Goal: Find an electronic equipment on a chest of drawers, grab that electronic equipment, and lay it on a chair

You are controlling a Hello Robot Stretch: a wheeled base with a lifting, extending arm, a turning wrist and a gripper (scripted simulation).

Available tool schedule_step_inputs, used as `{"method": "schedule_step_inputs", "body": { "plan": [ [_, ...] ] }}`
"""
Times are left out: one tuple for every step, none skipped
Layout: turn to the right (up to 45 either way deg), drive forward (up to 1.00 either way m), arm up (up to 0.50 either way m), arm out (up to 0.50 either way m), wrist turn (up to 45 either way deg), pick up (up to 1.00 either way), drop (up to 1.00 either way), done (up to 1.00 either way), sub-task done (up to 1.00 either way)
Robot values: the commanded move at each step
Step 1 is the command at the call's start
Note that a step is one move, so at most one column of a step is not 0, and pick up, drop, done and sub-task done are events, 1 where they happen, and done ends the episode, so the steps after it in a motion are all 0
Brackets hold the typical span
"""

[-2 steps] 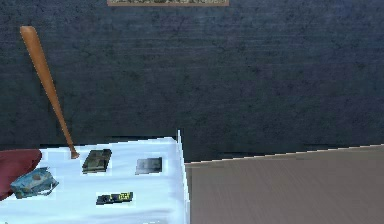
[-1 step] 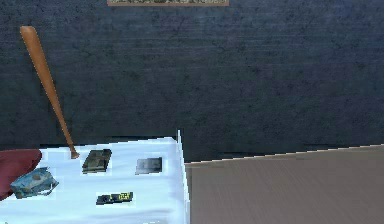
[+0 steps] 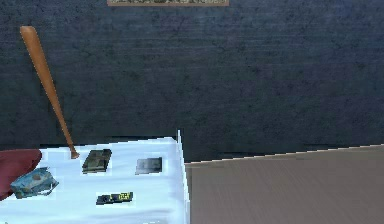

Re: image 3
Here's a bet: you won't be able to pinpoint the white bed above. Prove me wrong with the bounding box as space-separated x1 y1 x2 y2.
0 129 191 224

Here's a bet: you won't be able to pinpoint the dark green book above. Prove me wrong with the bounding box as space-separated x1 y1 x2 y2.
81 148 113 175

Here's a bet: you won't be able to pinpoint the black remote control yellow buttons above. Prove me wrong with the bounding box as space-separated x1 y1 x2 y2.
95 191 134 206

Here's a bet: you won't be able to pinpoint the wooden baseball bat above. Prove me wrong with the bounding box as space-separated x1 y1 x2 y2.
19 25 81 160

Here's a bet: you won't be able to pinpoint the blue grey book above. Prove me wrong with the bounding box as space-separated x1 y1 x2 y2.
9 166 60 200

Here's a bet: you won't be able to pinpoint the dark red pillow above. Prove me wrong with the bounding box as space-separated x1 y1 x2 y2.
0 148 43 202

